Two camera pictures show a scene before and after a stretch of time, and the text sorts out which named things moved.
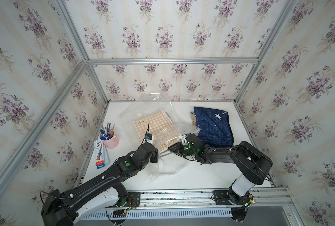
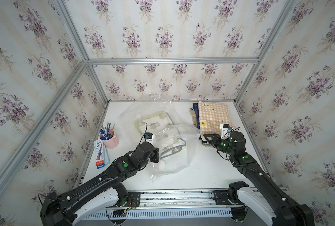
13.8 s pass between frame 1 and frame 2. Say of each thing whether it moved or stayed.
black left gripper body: stayed
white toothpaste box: stayed
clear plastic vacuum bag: stayed
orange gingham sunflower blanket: moved
